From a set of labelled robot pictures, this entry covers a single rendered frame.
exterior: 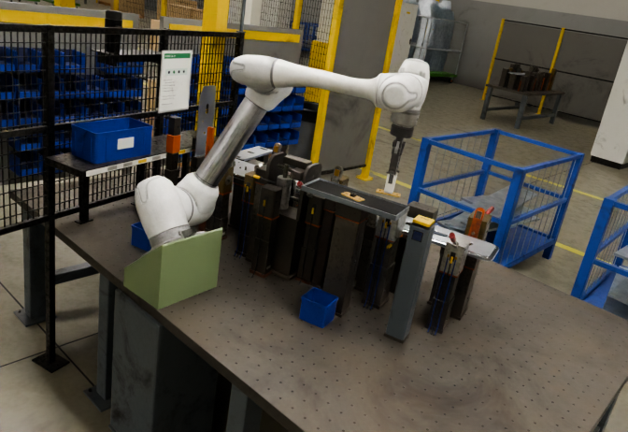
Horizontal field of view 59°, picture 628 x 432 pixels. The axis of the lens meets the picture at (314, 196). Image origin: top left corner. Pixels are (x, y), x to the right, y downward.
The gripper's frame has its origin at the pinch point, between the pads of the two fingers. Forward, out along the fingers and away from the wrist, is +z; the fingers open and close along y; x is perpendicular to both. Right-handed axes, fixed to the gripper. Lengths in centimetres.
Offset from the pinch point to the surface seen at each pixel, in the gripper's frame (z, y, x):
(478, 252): 24.9, 20.3, -36.3
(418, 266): 24.8, -7.3, -15.6
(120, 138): 13, 18, 116
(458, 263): 25.4, 5.9, -29.0
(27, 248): 84, 28, 172
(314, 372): 55, -38, 8
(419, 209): 23, 45, -11
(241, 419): 74, -47, 27
